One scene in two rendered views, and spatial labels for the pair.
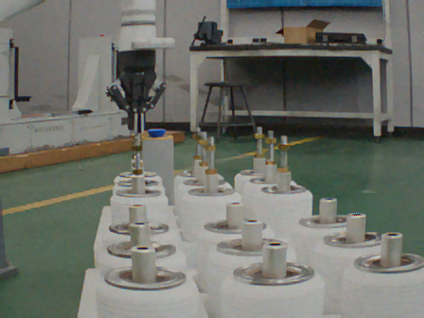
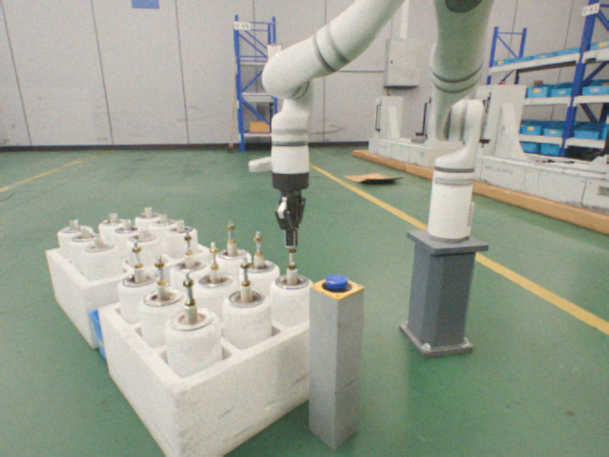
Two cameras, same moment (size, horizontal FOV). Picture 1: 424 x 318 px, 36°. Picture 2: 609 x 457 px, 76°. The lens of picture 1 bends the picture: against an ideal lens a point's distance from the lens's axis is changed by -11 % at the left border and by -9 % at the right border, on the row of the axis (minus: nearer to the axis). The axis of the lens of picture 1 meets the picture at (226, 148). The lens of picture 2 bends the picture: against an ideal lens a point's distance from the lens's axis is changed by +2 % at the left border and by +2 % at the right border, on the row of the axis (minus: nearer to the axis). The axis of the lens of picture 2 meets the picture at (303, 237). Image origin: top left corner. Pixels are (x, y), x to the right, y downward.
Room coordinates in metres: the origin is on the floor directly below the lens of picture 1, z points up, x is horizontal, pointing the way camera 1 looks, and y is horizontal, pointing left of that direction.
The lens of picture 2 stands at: (2.02, -0.26, 0.61)
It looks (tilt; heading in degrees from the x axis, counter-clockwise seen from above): 18 degrees down; 144
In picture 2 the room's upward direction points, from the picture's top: straight up
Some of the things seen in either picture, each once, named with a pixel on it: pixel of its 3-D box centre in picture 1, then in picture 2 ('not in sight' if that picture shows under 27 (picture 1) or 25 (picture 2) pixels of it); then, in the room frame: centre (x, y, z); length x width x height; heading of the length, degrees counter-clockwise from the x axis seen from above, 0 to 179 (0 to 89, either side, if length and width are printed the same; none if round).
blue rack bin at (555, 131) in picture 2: not in sight; (567, 129); (-0.49, 6.19, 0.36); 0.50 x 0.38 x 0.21; 66
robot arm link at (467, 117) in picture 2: not in sight; (458, 139); (1.46, 0.59, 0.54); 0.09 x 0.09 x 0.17; 31
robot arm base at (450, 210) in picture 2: not in sight; (449, 204); (1.46, 0.59, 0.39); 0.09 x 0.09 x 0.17; 66
